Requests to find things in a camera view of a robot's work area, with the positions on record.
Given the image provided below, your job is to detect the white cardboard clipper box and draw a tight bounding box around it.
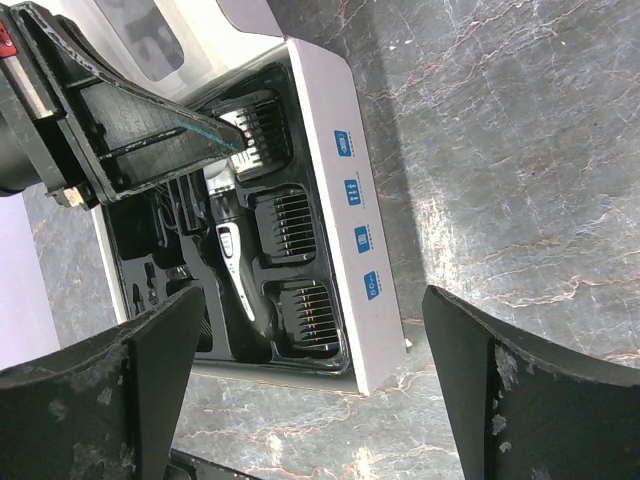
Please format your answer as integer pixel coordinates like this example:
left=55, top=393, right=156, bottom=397
left=66, top=1, right=405, bottom=395

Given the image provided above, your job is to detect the black rectangular stick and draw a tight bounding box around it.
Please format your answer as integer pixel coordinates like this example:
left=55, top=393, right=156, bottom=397
left=177, top=175, right=205, bottom=235

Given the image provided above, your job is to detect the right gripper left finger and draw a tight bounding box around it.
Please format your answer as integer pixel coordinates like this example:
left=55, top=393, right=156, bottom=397
left=1, top=287, right=206, bottom=479

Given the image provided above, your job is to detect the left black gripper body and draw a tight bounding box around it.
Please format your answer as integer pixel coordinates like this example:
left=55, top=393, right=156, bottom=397
left=1, top=4, right=98, bottom=210

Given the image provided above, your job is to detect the black power cable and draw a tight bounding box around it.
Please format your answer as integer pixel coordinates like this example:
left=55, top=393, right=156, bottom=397
left=152, top=187, right=181, bottom=246

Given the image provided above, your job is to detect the black silver hair clipper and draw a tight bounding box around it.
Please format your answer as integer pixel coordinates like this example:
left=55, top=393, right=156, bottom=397
left=203, top=160, right=275, bottom=343

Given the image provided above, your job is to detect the black plastic tray insert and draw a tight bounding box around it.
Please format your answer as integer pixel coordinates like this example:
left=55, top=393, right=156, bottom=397
left=102, top=60, right=351, bottom=375

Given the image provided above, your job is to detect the black comb guard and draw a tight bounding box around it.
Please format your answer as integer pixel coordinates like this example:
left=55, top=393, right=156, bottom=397
left=255, top=187, right=317, bottom=265
left=212, top=89, right=292, bottom=181
left=196, top=309, right=213, bottom=353
left=279, top=280, right=339, bottom=358

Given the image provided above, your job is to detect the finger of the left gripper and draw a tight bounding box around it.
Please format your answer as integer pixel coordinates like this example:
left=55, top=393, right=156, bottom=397
left=10, top=2, right=246, bottom=204

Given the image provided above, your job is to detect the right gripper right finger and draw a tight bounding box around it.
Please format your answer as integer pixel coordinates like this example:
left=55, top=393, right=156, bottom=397
left=422, top=285, right=639, bottom=479

